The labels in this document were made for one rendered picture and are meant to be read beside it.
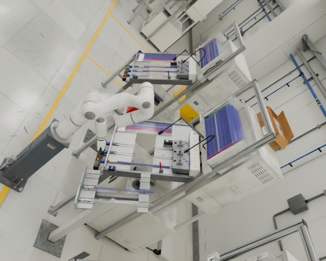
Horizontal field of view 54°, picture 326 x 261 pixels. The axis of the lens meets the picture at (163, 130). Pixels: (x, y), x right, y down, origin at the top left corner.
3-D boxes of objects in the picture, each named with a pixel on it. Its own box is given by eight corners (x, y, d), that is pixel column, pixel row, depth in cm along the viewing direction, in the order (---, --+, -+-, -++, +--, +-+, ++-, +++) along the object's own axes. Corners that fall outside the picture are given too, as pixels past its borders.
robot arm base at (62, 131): (46, 133, 229) (62, 120, 221) (54, 117, 244) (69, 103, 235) (68, 148, 238) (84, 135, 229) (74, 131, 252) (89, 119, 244)
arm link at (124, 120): (132, 103, 239) (96, 115, 246) (130, 116, 226) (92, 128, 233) (137, 113, 244) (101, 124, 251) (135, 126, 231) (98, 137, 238)
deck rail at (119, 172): (103, 174, 255) (102, 169, 251) (103, 173, 256) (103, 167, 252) (193, 183, 255) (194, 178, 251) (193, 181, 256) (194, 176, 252)
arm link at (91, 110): (88, 109, 233) (84, 124, 221) (81, 96, 225) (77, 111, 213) (155, 96, 226) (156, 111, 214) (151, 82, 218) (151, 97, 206)
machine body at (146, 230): (78, 224, 297) (123, 196, 268) (95, 170, 352) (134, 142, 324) (130, 255, 324) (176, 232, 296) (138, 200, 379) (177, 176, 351)
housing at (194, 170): (187, 182, 257) (190, 169, 248) (187, 142, 295) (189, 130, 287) (197, 183, 257) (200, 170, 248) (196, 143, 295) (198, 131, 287)
